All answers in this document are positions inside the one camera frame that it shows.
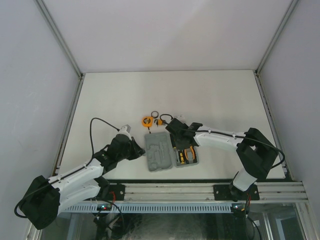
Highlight orange black pliers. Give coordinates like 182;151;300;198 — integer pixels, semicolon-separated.
184;146;196;164

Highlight short yellow black screwdriver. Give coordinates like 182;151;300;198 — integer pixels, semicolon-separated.
178;150;185;164

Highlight grey plastic tool case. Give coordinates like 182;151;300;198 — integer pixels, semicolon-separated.
144;131;199;172

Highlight long black yellow screwdriver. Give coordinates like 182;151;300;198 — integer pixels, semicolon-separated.
171;140;177;150

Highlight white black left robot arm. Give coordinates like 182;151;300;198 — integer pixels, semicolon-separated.
16;133;145;230

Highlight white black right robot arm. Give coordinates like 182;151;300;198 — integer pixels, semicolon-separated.
165;118;285;202

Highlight orange hex key set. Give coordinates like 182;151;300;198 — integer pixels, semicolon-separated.
154;119;165;126

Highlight orange tape measure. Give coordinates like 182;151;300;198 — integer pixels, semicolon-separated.
141;116;154;133

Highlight black electrical tape roll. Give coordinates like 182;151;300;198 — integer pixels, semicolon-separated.
151;111;159;119

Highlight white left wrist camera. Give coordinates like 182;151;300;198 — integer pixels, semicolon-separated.
118;124;132;139

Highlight black left camera cable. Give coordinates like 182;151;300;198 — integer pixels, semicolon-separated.
14;117;121;219

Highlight black camera cable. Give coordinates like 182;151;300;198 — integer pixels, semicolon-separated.
14;117;121;219
159;113;286;171

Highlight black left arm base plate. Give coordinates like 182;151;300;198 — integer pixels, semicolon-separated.
96;183;126;202

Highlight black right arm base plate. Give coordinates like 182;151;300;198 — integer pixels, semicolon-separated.
213;184;260;202

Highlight grey slotted cable duct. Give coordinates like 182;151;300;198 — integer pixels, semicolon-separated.
64;201;232;214

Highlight black right camera cable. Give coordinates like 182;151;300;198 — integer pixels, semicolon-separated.
159;113;286;171

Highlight aluminium front rail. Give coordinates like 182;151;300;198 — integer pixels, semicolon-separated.
117;182;308;203

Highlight left aluminium frame post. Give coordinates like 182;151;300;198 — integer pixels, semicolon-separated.
33;0;85;78

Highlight aluminium frame post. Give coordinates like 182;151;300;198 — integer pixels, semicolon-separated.
33;0;85;78
254;0;301;75

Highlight right aluminium frame post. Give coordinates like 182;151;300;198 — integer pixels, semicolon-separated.
254;0;301;75

